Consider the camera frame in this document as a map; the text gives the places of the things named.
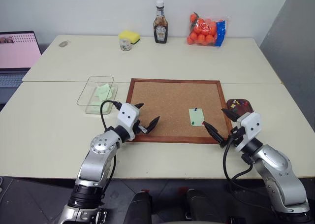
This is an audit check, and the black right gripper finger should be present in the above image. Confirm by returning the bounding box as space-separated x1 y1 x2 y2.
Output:
221 108 240 123
203 121 226 145

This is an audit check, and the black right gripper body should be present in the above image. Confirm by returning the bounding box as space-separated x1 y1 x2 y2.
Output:
220 126 246 148

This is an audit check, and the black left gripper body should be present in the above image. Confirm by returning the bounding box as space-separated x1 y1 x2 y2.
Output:
133 119 148 136

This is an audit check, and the brown dish of pushpins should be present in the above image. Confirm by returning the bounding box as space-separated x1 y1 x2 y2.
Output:
225 98 254 117

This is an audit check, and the wood-framed cork board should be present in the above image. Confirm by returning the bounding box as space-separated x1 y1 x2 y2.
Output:
126 78 233 145

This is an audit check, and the light green paper note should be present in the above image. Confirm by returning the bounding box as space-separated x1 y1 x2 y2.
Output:
189 108 206 128
94 84 111 99
88 98 114 113

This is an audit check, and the clear plastic container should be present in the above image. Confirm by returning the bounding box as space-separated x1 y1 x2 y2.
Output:
76 75 119 115

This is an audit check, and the small glass jar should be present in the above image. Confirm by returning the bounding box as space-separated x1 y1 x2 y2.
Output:
119 37 131 52

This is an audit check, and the yellow sponge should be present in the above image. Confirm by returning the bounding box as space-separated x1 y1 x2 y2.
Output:
118 30 141 45

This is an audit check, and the dark rounded shape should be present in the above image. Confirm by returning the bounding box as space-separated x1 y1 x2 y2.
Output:
184 189 219 224
123 190 153 224

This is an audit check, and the brown sauce bottle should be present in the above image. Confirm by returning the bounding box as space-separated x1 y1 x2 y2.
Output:
153 0 170 44

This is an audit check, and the bag of orange fruits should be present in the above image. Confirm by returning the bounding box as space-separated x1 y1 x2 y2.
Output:
186 11 232 48

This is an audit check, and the laptop with pink screen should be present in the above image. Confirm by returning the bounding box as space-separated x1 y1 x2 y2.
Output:
0 31 43 104

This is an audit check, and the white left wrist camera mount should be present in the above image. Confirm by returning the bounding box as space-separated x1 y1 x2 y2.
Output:
116 103 140 141

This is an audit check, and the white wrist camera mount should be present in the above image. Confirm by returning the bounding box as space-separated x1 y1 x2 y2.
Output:
235 112 262 152
116 103 140 141

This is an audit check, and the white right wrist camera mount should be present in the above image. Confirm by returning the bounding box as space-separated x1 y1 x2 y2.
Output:
235 112 262 152

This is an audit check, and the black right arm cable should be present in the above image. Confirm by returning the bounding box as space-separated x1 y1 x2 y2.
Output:
222 134 254 185

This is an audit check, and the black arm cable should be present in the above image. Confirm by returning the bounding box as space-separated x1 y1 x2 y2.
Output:
222 134 254 185
99 100 122 197

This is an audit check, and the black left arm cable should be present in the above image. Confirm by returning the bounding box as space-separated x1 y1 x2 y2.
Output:
99 100 122 197

